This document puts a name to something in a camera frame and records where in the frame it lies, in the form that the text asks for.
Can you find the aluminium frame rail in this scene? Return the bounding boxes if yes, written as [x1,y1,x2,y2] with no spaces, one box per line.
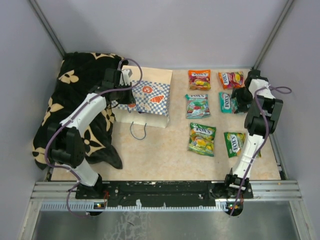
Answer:
[31,180,302,201]

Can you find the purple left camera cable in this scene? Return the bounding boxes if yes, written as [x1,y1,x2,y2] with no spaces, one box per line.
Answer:
[44,58,144,218]

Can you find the white slotted cable duct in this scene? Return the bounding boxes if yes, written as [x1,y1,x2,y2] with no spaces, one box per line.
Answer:
[40,199,228,212]

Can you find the aluminium corner post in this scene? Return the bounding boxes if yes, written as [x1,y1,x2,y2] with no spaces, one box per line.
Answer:
[28,0,80,78]
[251,0,296,70]

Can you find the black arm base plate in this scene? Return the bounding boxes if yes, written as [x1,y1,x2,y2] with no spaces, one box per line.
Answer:
[75,180,253,207]

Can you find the right aluminium corner post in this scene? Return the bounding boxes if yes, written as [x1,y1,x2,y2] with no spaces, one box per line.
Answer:
[251,0,296,70]

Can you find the teal Fox's candy packet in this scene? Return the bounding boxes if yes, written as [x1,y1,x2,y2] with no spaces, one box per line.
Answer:
[219,92,238,114]

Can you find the left aluminium corner post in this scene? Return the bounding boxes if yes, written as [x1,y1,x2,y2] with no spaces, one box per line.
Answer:
[28,0,80,78]

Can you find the black floral plush blanket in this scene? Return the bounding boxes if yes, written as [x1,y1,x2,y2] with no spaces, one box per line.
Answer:
[32,52,123,170]

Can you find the orange Fox's candy packet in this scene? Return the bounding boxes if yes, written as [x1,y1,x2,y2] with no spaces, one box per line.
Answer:
[218,71,245,90]

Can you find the blue checkered paper bag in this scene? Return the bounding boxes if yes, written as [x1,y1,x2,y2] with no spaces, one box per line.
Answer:
[112,66,173,129]

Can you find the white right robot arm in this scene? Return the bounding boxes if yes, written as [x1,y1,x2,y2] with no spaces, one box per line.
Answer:
[223,69,284,198]

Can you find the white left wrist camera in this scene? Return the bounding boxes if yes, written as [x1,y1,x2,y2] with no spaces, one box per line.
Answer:
[119,68,133,86]

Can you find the green snack packet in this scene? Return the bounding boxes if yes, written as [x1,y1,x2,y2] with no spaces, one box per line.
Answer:
[187,122,217,157]

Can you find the orange striped snack packet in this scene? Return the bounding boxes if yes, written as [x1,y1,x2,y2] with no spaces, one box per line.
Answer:
[188,69,211,91]

